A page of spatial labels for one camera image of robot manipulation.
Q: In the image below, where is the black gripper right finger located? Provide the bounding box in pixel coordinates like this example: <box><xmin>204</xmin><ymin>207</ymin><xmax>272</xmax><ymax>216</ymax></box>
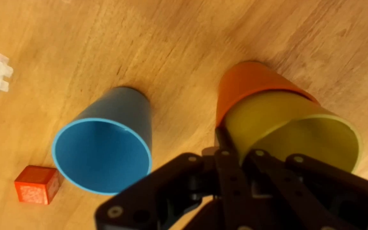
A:
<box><xmin>242</xmin><ymin>148</ymin><xmax>368</xmax><ymax>230</ymax></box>

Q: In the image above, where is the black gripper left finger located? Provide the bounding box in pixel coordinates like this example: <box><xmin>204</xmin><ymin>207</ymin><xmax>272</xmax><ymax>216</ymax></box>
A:
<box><xmin>93</xmin><ymin>126</ymin><xmax>253</xmax><ymax>230</ymax></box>

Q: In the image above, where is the blue plastic cup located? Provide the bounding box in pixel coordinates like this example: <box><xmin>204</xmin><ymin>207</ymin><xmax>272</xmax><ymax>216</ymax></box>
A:
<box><xmin>49</xmin><ymin>85</ymin><xmax>154</xmax><ymax>197</ymax></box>

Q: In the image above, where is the yellow plastic cup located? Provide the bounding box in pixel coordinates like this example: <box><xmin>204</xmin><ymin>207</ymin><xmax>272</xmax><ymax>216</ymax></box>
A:
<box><xmin>223</xmin><ymin>91</ymin><xmax>361</xmax><ymax>174</ymax></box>

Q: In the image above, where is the orange plastic cup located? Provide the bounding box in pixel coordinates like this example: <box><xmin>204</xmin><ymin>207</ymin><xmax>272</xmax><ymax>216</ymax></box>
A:
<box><xmin>214</xmin><ymin>60</ymin><xmax>319</xmax><ymax>129</ymax></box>

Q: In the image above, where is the red cube block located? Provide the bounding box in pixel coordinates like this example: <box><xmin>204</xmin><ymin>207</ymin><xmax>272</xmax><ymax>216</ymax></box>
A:
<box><xmin>14</xmin><ymin>165</ymin><xmax>62</xmax><ymax>206</ymax></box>

